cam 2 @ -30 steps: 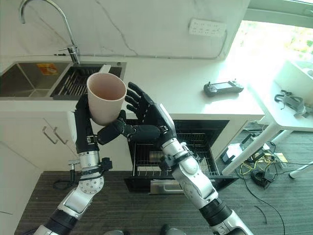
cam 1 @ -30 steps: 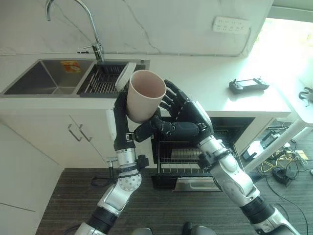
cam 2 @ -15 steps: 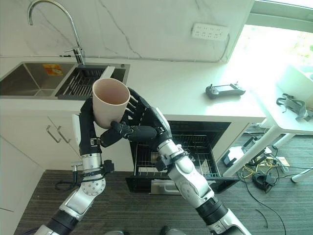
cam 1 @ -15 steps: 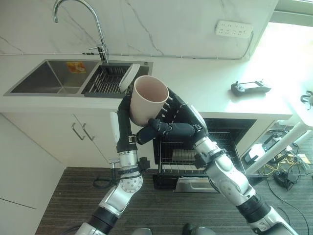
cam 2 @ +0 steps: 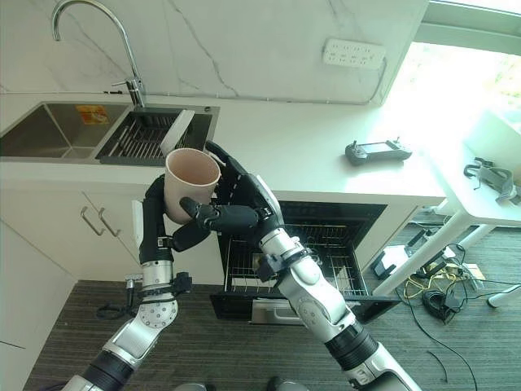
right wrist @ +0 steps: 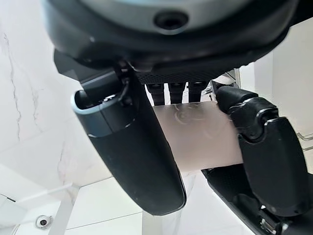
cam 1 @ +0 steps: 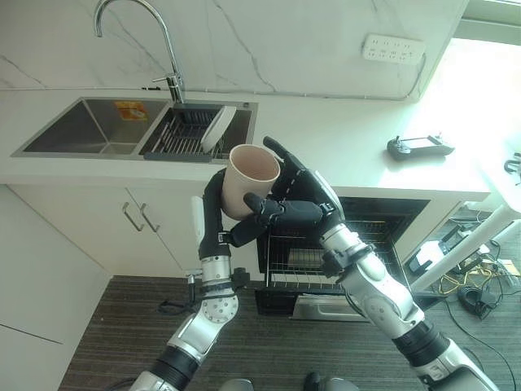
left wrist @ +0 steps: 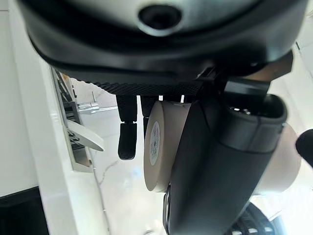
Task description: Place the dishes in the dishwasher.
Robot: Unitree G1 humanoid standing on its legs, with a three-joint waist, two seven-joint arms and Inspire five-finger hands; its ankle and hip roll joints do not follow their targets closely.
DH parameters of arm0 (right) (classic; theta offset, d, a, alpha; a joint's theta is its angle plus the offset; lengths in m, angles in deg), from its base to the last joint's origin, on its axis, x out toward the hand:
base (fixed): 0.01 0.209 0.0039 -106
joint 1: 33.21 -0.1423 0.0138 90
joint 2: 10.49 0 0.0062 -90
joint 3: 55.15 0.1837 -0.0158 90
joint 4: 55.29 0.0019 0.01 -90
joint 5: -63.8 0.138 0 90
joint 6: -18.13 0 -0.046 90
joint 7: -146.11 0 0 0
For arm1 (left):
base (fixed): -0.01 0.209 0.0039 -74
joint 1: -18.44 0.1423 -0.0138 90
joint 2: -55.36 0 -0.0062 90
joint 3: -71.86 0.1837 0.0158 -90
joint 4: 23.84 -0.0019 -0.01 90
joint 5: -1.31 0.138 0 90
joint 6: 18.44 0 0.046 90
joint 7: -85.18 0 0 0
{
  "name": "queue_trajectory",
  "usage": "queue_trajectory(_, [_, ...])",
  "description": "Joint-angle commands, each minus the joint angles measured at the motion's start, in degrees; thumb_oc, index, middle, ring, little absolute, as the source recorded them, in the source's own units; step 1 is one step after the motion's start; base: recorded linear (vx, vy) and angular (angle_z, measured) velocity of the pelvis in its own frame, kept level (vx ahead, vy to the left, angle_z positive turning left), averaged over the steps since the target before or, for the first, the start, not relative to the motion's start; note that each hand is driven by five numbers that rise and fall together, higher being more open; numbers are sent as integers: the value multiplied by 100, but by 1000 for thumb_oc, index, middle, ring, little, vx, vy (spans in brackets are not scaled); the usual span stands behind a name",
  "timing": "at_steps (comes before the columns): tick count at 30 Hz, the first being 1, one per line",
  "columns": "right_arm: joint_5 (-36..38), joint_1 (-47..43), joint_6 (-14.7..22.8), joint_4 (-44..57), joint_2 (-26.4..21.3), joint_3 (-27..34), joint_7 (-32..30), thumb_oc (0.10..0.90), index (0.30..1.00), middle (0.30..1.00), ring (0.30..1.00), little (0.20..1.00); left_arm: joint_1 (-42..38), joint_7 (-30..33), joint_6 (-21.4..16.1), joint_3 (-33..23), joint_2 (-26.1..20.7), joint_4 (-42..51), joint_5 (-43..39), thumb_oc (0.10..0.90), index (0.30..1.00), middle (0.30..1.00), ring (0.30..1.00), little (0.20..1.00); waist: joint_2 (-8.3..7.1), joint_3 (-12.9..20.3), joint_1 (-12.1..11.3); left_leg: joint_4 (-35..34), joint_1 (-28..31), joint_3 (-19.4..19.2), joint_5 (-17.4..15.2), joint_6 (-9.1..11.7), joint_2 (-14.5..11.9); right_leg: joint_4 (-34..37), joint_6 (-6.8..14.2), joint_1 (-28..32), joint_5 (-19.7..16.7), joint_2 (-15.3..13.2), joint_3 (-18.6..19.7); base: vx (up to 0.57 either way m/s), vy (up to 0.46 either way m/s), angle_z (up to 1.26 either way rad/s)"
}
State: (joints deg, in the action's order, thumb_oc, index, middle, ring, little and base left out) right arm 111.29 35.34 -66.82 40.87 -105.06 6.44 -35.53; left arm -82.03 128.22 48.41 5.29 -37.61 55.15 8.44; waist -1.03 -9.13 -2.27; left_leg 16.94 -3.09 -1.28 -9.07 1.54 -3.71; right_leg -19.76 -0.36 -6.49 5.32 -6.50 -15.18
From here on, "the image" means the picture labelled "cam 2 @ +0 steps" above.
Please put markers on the stainless steel sink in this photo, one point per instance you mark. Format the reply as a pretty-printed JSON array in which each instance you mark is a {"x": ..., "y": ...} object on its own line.
[{"x": 53, "y": 130}]

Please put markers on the white box with black device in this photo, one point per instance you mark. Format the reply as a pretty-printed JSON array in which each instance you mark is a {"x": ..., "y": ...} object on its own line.
[{"x": 390, "y": 262}]

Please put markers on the white table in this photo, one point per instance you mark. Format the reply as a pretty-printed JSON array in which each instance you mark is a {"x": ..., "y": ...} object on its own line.
[{"x": 460, "y": 191}]

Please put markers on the black handheld remote controller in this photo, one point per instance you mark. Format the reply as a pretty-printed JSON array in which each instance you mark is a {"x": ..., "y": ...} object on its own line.
[{"x": 376, "y": 150}]

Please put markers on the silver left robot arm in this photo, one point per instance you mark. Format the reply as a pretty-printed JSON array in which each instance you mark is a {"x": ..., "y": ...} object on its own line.
[{"x": 156, "y": 315}]

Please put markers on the white wall power strip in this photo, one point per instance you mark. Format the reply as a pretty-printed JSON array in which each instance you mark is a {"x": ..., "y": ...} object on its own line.
[{"x": 354, "y": 53}]

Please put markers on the black built-in dishwasher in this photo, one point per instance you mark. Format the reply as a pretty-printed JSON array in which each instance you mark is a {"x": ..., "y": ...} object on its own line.
[{"x": 366, "y": 228}]

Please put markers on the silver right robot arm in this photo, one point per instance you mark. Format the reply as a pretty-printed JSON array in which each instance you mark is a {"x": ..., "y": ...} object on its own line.
[{"x": 317, "y": 301}]

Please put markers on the dark robot foot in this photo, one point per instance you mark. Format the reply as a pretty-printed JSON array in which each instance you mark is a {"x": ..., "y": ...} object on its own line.
[{"x": 281, "y": 383}]

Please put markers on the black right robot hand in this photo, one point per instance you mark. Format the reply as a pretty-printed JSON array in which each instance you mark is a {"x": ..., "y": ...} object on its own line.
[{"x": 240, "y": 195}]

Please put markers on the black sink drain rack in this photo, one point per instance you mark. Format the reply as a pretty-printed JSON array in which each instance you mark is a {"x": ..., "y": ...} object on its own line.
[{"x": 136, "y": 136}]

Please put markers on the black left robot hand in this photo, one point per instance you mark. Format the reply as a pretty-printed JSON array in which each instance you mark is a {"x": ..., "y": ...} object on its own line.
[{"x": 152, "y": 228}]

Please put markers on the white cabinet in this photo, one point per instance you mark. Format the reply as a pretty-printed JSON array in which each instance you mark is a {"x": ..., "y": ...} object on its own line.
[{"x": 49, "y": 228}]

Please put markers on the pink plastic cup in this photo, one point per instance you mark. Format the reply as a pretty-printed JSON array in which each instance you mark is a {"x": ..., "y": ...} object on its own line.
[{"x": 189, "y": 183}]

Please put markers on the orange sink sticker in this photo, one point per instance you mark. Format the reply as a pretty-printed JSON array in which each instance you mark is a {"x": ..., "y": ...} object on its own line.
[{"x": 92, "y": 114}]

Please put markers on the chrome gooseneck faucet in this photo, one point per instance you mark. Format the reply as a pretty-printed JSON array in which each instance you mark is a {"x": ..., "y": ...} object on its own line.
[{"x": 132, "y": 83}]

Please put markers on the black floor device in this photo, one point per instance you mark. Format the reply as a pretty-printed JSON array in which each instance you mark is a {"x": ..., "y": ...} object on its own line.
[{"x": 419, "y": 238}]

